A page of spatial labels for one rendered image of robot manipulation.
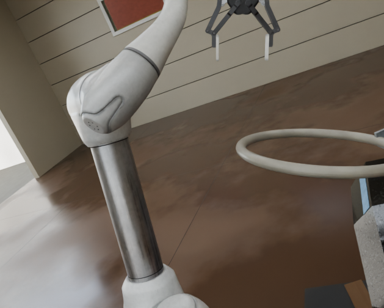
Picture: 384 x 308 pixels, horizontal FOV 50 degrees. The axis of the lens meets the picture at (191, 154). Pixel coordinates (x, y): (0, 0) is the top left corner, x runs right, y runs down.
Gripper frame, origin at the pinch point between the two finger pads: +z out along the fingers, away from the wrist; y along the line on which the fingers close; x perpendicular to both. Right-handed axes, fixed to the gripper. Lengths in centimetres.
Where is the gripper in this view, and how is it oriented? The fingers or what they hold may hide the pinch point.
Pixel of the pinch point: (242, 56)
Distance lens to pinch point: 118.9
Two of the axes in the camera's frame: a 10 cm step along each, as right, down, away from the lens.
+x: 0.8, -2.5, 9.6
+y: 10.0, 0.1, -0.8
